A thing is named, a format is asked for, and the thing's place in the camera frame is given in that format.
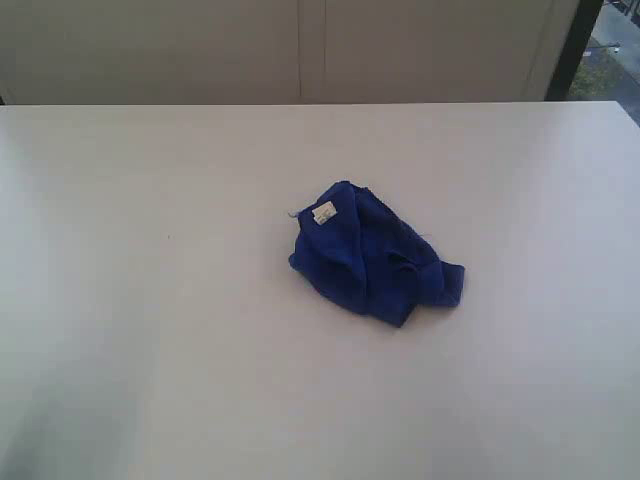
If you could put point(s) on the blue towel with white label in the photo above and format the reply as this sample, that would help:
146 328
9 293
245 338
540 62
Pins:
356 252

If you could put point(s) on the black window frame post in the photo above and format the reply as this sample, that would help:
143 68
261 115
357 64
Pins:
575 46

